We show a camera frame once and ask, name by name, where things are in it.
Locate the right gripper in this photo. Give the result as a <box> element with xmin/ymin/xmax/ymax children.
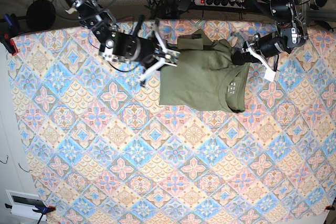
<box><xmin>139</xmin><ymin>19</ymin><xmax>180</xmax><ymax>87</ymax></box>

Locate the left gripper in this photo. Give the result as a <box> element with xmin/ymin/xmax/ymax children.
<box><xmin>231</xmin><ymin>33</ymin><xmax>277</xmax><ymax>82</ymax></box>

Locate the green t-shirt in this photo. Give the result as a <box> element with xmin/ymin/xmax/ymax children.
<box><xmin>159</xmin><ymin>29</ymin><xmax>250</xmax><ymax>113</ymax></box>

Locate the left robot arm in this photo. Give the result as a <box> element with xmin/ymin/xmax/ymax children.
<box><xmin>232</xmin><ymin>0</ymin><xmax>308</xmax><ymax>82</ymax></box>

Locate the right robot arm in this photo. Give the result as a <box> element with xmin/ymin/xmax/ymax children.
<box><xmin>64</xmin><ymin>0</ymin><xmax>180</xmax><ymax>86</ymax></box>

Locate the white power strip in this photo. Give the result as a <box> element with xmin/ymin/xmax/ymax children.
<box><xmin>194</xmin><ymin>0</ymin><xmax>243</xmax><ymax>8</ymax></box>

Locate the patterned tablecloth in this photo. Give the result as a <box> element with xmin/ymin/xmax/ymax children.
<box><xmin>7</xmin><ymin>27</ymin><xmax>335</xmax><ymax>223</ymax></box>

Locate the black round stool base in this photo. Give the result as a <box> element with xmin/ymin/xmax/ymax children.
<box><xmin>26</xmin><ymin>0</ymin><xmax>56</xmax><ymax>31</ymax></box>

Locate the orange black clamp left top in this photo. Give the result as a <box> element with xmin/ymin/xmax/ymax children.
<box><xmin>1</xmin><ymin>14</ymin><xmax>18</xmax><ymax>56</ymax></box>

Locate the orange clamp bottom right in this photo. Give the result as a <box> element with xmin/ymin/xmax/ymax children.
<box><xmin>325</xmin><ymin>206</ymin><xmax>335</xmax><ymax>211</ymax></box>

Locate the blue clamp bottom left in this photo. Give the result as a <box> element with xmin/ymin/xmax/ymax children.
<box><xmin>4</xmin><ymin>202</ymin><xmax>56</xmax><ymax>221</ymax></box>

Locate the white wall socket box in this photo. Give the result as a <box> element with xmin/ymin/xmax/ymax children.
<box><xmin>5</xmin><ymin>189</ymin><xmax>44</xmax><ymax>220</ymax></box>

